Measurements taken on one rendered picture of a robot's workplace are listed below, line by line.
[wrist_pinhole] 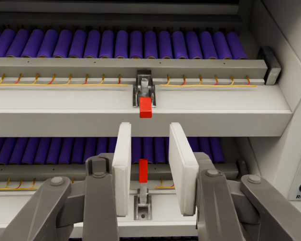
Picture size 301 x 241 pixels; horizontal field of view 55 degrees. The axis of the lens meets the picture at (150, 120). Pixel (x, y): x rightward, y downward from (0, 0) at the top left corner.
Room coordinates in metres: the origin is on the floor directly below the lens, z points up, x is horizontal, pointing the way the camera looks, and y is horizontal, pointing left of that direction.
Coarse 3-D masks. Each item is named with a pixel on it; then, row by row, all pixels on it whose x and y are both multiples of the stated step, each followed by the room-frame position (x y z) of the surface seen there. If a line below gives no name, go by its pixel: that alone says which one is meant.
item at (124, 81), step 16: (0, 80) 0.34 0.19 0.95; (16, 80) 0.34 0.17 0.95; (32, 80) 0.34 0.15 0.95; (48, 80) 0.34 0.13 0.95; (64, 80) 0.34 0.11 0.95; (80, 80) 0.34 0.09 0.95; (96, 80) 0.34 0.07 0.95; (112, 80) 0.34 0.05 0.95; (128, 80) 0.35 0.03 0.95; (160, 80) 0.35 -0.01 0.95; (176, 80) 0.35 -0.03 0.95; (192, 80) 0.35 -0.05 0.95; (208, 80) 0.35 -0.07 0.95; (224, 80) 0.35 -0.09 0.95; (240, 80) 0.35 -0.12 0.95; (256, 80) 0.36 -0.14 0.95
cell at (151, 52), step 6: (144, 36) 0.43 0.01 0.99; (150, 36) 0.42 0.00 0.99; (144, 42) 0.42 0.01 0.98; (150, 42) 0.41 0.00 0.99; (156, 42) 0.42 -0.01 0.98; (144, 48) 0.40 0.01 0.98; (150, 48) 0.39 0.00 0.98; (156, 48) 0.40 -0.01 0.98; (144, 54) 0.39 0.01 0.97; (150, 54) 0.38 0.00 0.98; (156, 54) 0.39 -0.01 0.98
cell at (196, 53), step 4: (188, 32) 0.44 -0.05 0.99; (192, 32) 0.44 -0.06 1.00; (188, 36) 0.43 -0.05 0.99; (192, 36) 0.42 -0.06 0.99; (196, 36) 0.43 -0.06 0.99; (188, 40) 0.42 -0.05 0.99; (192, 40) 0.42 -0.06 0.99; (196, 40) 0.42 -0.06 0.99; (188, 44) 0.41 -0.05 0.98; (192, 44) 0.41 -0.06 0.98; (196, 44) 0.41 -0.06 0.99; (188, 48) 0.41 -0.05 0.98; (192, 48) 0.40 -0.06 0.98; (196, 48) 0.40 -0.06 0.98; (200, 48) 0.40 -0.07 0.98; (188, 52) 0.40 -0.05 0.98; (192, 52) 0.39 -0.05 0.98; (196, 52) 0.39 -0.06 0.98; (200, 52) 0.39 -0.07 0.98; (192, 56) 0.38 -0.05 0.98; (196, 56) 0.38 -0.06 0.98; (200, 56) 0.38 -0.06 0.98
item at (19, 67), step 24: (0, 72) 0.34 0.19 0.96; (24, 72) 0.34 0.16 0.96; (48, 72) 0.34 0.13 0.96; (72, 72) 0.34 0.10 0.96; (96, 72) 0.35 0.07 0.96; (120, 72) 0.35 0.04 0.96; (168, 72) 0.35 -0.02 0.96; (192, 72) 0.35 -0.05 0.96; (216, 72) 0.35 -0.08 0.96; (240, 72) 0.35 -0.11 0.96; (264, 72) 0.36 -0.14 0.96
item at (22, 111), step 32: (0, 0) 0.46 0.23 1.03; (32, 0) 0.47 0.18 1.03; (64, 0) 0.47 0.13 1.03; (256, 32) 0.46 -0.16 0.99; (288, 64) 0.35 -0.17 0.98; (0, 96) 0.32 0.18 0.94; (32, 96) 0.32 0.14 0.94; (64, 96) 0.32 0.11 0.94; (96, 96) 0.32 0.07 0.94; (128, 96) 0.33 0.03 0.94; (160, 96) 0.33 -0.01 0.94; (192, 96) 0.33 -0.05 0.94; (224, 96) 0.33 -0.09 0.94; (256, 96) 0.33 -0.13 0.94; (288, 96) 0.33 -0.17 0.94; (0, 128) 0.30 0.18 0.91; (32, 128) 0.30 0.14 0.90; (64, 128) 0.30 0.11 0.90; (96, 128) 0.31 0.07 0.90; (160, 128) 0.31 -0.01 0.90; (192, 128) 0.31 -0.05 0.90; (224, 128) 0.31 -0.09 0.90; (256, 128) 0.32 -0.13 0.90
